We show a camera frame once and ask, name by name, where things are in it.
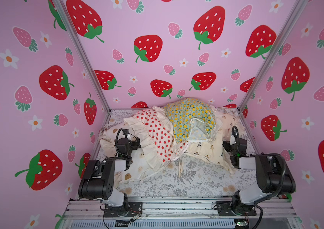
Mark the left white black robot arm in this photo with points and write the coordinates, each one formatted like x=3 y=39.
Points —
x=98 y=179

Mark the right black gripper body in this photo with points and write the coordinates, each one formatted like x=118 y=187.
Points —
x=236 y=146

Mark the right aluminium frame post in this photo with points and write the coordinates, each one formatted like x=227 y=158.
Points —
x=285 y=31

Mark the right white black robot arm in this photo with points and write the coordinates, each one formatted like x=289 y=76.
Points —
x=273 y=176

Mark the lemon print pillowcase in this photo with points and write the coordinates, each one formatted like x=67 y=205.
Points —
x=192 y=120

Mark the red strawberry print ruffled pillowcase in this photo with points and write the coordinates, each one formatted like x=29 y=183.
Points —
x=157 y=140

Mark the aluminium frame post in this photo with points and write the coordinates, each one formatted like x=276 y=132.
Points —
x=61 y=8
x=285 y=31

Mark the left aluminium frame post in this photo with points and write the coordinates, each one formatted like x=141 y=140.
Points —
x=61 y=8

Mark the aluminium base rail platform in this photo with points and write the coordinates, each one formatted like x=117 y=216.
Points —
x=181 y=213

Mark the grey fern print table cloth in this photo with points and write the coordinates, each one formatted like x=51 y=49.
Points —
x=185 y=177

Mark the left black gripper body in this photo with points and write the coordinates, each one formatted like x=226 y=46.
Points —
x=133 y=146

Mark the cream animal print ruffled pillowcase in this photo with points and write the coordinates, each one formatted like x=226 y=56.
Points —
x=213 y=152

